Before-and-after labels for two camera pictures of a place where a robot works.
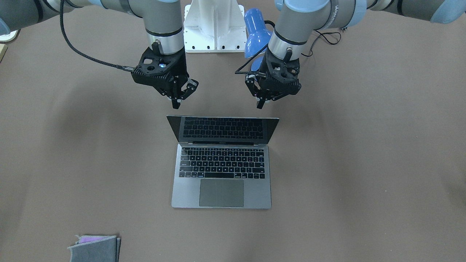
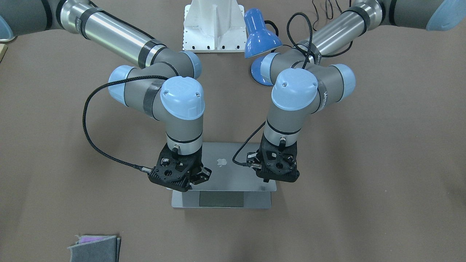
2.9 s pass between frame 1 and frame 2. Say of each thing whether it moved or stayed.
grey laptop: moved
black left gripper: moved
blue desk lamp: stayed
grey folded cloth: stayed
